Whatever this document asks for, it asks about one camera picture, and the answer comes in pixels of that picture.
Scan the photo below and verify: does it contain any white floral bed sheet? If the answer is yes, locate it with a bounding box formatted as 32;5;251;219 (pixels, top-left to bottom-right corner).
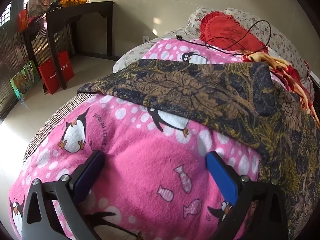
112;34;185;74

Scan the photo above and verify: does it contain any white floral pillow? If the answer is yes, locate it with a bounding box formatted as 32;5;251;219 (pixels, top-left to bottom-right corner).
224;7;315;93
185;7;227;40

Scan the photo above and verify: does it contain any dark wooden headboard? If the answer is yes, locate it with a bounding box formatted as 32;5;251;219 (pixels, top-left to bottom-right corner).
309;71;320;98

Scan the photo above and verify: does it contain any dark wooden table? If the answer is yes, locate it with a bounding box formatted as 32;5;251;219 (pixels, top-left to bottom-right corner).
24;1;114;90

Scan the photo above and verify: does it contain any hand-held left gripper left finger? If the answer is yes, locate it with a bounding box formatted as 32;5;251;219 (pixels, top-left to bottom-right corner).
21;150;105;240

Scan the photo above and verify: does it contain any small red gift bag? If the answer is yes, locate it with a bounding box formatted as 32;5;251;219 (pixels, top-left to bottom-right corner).
19;9;30;32

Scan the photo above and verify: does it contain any red frilled pillow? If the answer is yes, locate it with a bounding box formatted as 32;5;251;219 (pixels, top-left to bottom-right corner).
199;12;269;53

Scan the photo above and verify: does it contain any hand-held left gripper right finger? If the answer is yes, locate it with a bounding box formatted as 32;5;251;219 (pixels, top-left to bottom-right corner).
205;151;292;240

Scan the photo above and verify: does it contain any orange plastic basket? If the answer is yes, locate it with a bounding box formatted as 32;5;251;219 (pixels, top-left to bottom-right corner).
59;0;90;7

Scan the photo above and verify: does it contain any red and yellow cloth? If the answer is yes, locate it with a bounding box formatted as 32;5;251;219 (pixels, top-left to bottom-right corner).
241;50;320;127

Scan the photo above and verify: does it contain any pink penguin printed blanket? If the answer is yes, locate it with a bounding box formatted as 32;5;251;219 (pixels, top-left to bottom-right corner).
7;37;278;240

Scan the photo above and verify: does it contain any checkered mattress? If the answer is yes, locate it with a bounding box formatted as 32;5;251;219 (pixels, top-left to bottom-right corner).
24;91;100;165

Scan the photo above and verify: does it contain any printed cardboard box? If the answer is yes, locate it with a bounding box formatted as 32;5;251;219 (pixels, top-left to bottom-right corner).
28;0;63;18

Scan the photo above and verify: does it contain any brown floral patterned garment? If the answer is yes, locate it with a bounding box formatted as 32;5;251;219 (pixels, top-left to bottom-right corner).
77;59;320;240

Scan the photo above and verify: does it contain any red paper shopping bag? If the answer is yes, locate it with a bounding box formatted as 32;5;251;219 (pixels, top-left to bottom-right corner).
38;58;63;95
57;50;75;80

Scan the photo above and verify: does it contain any green printed gift bag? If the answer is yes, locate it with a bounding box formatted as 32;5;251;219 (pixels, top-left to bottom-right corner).
10;72;33;101
24;60;42;85

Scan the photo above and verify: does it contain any black cable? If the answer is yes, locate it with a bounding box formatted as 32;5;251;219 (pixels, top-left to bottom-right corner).
176;20;272;55

